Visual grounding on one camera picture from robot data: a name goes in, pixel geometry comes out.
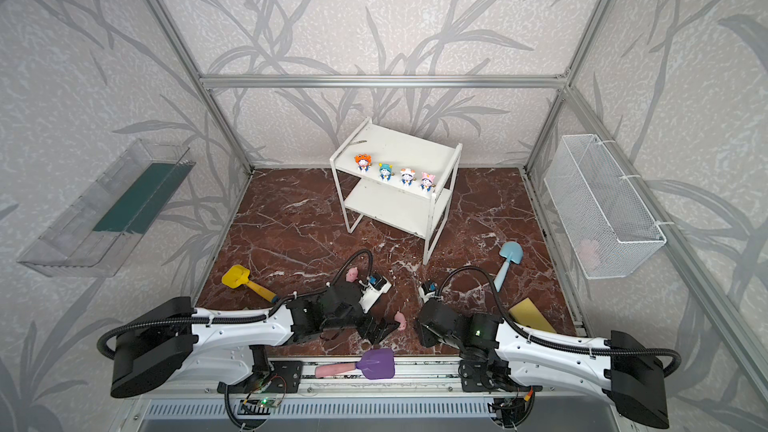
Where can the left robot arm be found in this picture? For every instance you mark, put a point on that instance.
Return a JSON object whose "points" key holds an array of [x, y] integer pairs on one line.
{"points": [[177, 341]]}

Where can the yellow toy shovel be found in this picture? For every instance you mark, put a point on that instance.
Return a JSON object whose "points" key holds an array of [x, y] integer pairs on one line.
{"points": [[238, 276]]}

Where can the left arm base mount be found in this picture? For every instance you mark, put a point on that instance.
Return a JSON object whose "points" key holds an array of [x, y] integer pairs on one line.
{"points": [[282, 376]]}

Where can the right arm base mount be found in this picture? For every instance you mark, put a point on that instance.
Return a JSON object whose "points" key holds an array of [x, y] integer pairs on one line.
{"points": [[489, 376]]}

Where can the green circuit board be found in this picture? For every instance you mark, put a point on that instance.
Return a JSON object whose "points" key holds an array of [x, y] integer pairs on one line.
{"points": [[260, 406]]}

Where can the clear plastic wall bin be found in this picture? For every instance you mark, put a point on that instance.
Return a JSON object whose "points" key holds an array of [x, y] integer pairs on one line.
{"points": [[95, 235]]}

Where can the yellow sponge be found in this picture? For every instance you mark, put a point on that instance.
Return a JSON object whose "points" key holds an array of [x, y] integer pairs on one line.
{"points": [[527, 314]]}

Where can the white hooded Doraemon figure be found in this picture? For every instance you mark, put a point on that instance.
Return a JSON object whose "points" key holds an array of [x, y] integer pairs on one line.
{"points": [[407, 176]]}

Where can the white wire mesh basket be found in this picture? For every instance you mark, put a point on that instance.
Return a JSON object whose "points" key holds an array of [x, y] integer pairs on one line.
{"points": [[596, 199]]}

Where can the orange hooded Doraemon figure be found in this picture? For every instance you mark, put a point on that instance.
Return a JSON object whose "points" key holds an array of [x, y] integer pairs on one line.
{"points": [[363, 162]]}

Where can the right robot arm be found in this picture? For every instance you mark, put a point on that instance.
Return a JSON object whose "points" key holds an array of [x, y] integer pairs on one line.
{"points": [[498, 354]]}

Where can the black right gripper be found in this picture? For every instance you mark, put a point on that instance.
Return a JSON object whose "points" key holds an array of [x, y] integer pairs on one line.
{"points": [[429, 324]]}

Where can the pink toy in basket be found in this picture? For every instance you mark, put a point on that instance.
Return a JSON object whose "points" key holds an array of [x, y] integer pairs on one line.
{"points": [[588, 252]]}

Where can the light blue toy shovel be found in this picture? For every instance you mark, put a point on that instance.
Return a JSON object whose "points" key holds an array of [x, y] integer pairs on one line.
{"points": [[511, 252]]}

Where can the blue green Doraemon figure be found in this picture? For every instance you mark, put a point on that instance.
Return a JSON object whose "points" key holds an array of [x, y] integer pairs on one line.
{"points": [[385, 171]]}

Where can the pink hooded Doraemon figure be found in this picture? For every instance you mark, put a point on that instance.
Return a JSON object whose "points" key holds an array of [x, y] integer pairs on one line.
{"points": [[427, 182]]}

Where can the pink pig toy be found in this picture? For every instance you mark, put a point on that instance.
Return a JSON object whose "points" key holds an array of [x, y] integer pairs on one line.
{"points": [[401, 320], [352, 275]]}

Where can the purple toy spatula pink handle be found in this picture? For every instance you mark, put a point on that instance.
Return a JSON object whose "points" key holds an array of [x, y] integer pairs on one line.
{"points": [[375, 364]]}

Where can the white two-tier shelf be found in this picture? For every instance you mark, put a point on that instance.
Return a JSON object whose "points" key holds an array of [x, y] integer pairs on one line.
{"points": [[406, 208]]}

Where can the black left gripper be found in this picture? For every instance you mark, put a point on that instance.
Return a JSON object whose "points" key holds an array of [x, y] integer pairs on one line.
{"points": [[372, 326]]}

